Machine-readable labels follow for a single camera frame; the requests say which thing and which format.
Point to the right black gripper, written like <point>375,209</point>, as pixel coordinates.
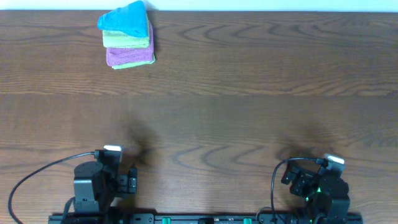
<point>303,178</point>

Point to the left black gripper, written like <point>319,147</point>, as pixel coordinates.
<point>129,182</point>

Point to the blue microfiber cloth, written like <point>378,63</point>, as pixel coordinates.
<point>131,20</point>

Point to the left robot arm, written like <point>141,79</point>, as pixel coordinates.
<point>96,185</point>

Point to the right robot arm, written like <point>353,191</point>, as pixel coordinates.
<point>325,193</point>

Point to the bottom green folded cloth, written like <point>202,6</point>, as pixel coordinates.
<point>134,64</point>

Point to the green folded cloth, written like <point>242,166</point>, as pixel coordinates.
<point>118,39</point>
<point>134,64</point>

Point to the purple folded cloth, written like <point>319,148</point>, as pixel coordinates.
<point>117,56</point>

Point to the top green folded cloth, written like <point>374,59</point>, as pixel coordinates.
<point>118,39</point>

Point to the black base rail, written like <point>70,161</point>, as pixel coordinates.
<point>148,218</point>

